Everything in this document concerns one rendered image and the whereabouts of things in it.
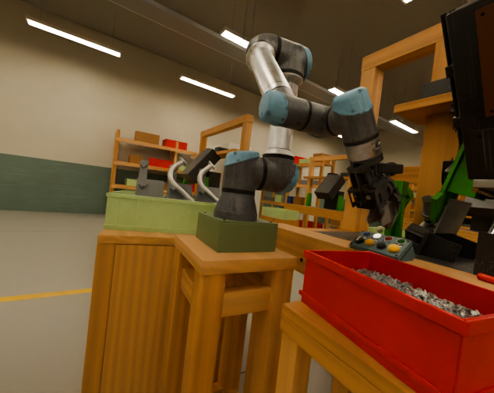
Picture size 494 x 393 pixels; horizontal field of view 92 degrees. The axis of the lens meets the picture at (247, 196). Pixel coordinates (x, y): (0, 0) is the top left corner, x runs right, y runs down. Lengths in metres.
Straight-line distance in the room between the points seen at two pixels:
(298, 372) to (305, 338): 0.10
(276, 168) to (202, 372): 0.63
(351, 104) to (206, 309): 0.60
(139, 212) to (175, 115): 6.77
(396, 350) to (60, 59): 7.85
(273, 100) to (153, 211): 0.86
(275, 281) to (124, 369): 0.87
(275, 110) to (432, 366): 0.50
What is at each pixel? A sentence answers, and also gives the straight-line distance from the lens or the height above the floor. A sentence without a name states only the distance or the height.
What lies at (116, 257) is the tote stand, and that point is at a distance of 1.20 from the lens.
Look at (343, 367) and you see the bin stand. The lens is 0.51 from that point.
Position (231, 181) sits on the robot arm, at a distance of 0.78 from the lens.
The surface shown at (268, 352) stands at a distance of 0.89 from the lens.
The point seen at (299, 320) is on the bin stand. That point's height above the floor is 0.79.
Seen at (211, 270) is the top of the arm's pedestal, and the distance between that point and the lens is 0.66.
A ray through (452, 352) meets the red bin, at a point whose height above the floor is 0.88.
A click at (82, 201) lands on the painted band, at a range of 7.43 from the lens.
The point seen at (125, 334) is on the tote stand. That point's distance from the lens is 1.33.
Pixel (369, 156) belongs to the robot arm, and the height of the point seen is 1.15.
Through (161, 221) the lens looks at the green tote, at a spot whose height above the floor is 0.84.
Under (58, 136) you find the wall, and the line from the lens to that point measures 7.47.
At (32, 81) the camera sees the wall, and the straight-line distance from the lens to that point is 7.75.
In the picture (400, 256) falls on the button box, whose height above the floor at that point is 0.91.
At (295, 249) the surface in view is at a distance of 1.00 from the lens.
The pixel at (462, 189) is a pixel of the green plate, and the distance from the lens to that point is 0.97.
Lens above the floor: 1.04
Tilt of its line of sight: 1 degrees down
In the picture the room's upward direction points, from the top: 7 degrees clockwise
